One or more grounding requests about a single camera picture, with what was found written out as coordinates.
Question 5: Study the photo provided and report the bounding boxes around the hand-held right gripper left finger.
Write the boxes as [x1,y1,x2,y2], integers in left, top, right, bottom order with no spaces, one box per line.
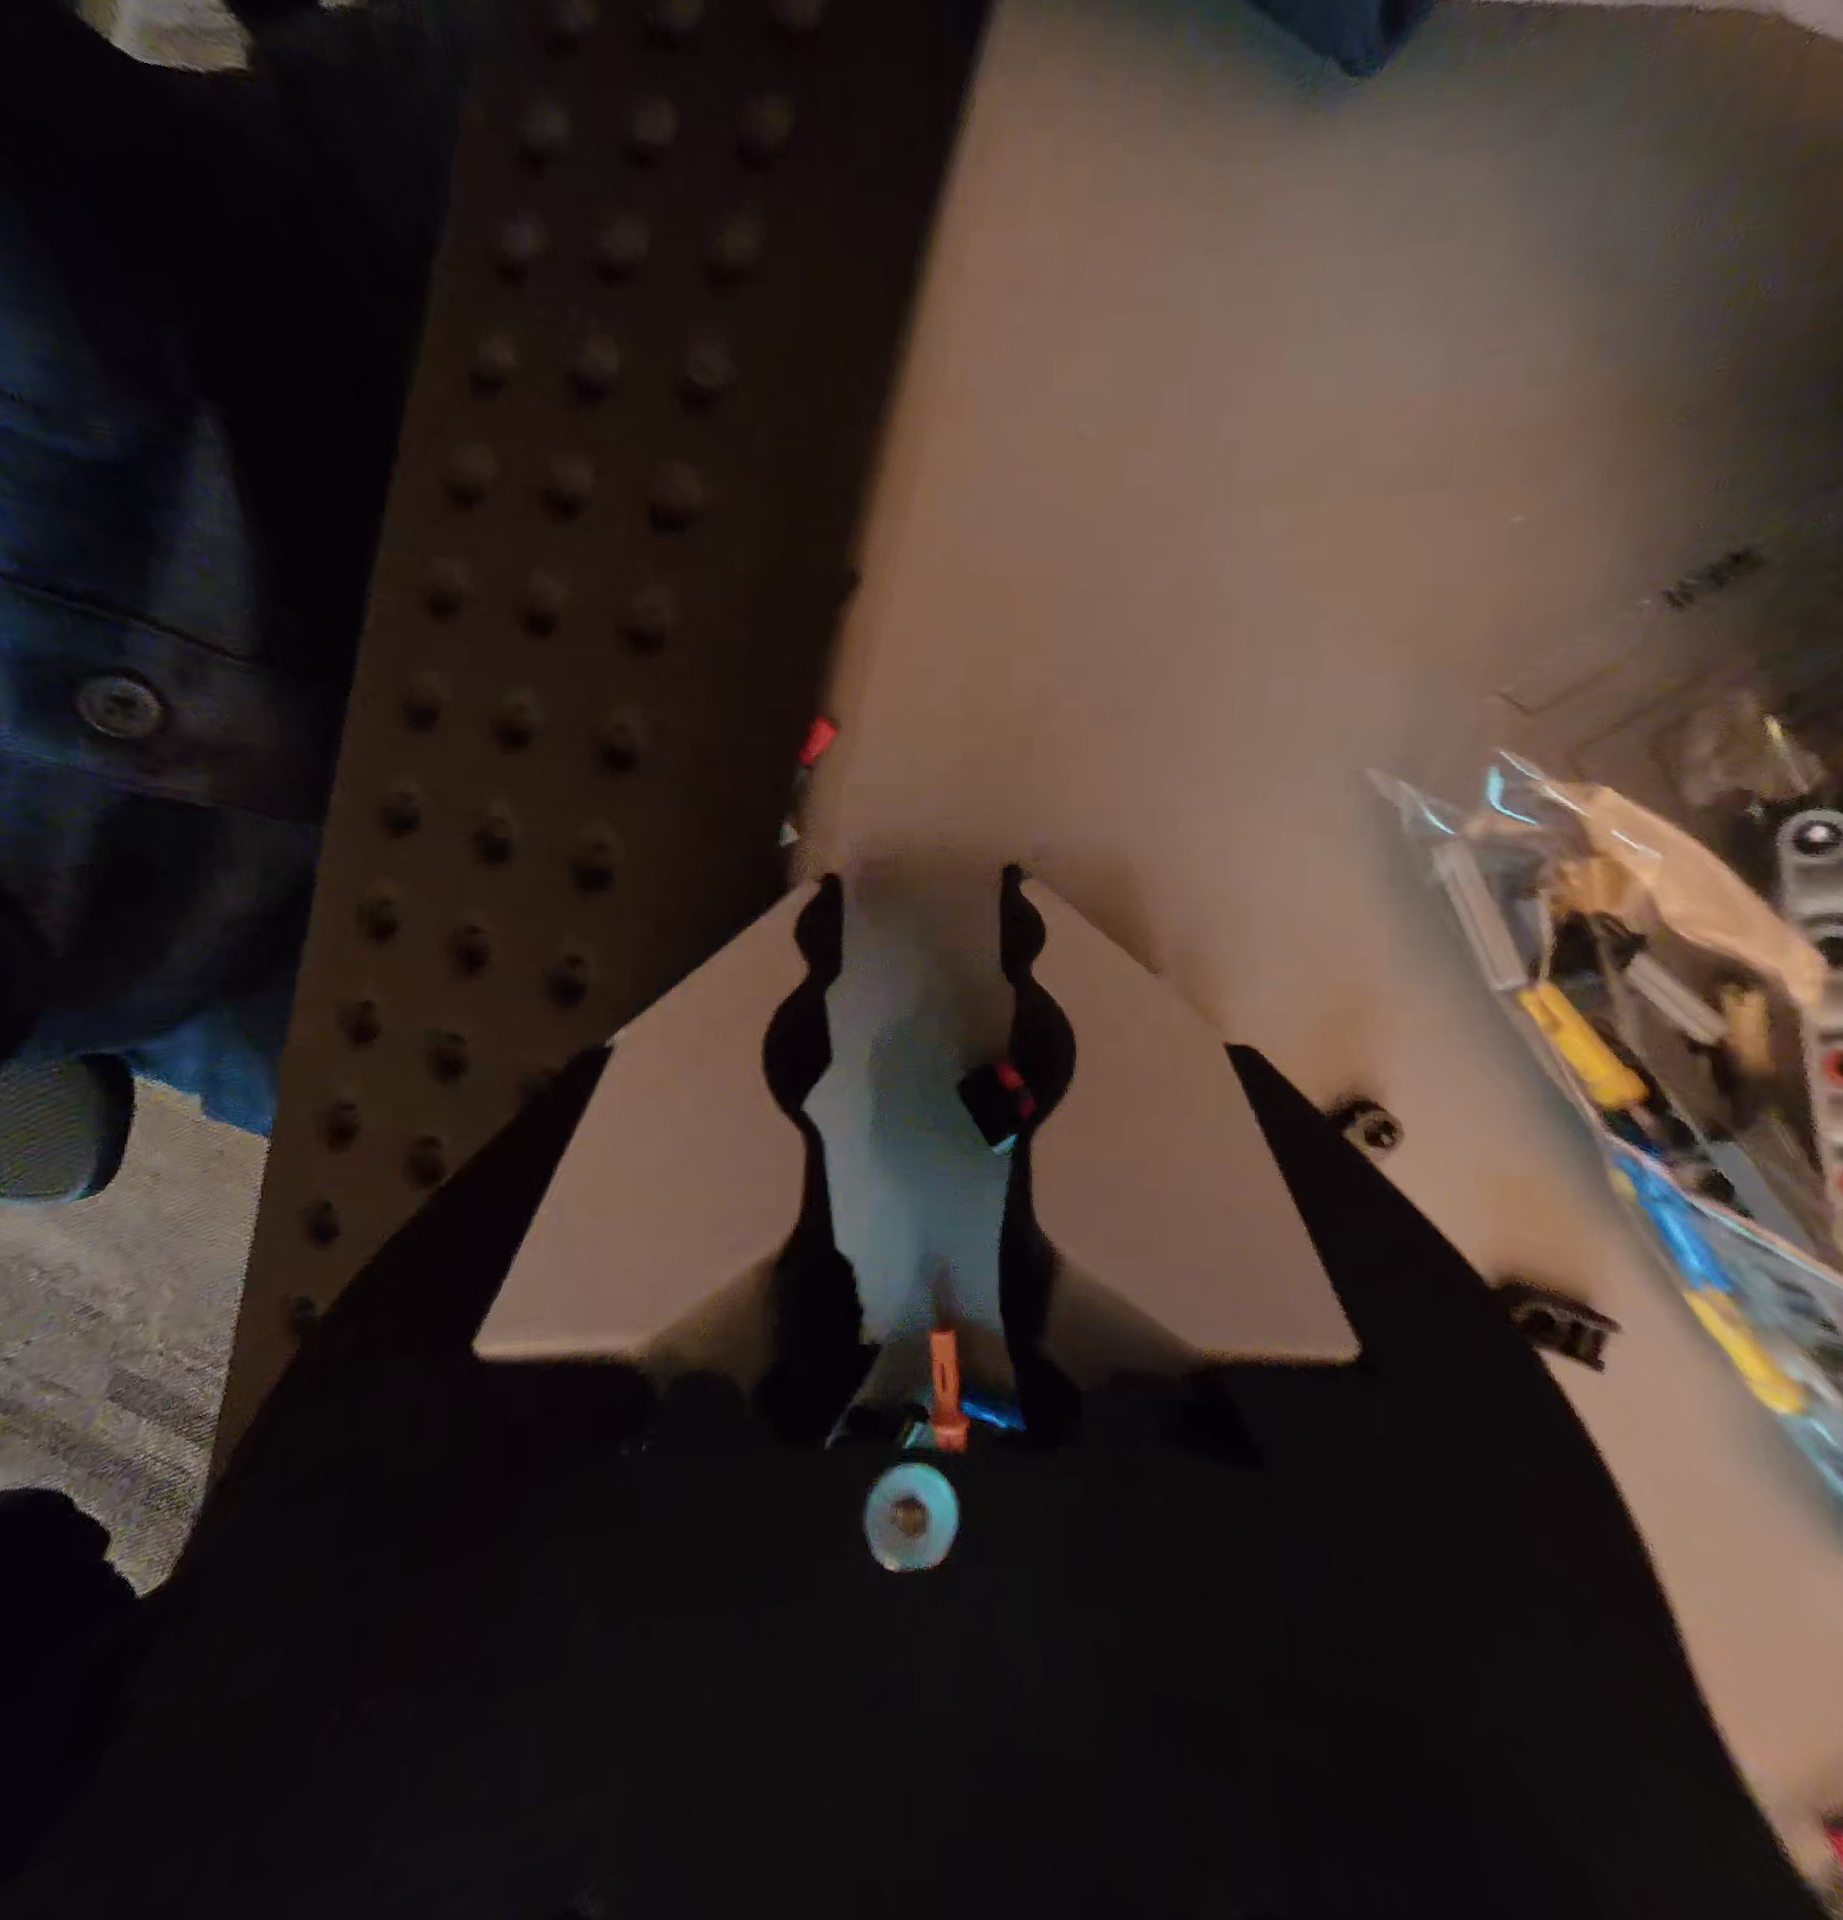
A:
[471,875,849,1379]

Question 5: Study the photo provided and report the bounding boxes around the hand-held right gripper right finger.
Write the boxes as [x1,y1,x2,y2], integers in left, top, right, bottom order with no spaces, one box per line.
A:
[996,864,1366,1373]

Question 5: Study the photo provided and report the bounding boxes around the black lego piece, red pins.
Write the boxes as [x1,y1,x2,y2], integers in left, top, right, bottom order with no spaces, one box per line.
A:
[957,1056,1041,1156]

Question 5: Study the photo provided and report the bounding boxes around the black perforated pad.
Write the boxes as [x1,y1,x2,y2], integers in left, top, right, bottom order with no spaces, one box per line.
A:
[212,0,1001,1479]

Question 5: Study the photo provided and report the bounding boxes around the black office chair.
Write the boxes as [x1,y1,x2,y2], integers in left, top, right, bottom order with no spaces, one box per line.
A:
[0,1054,138,1205]

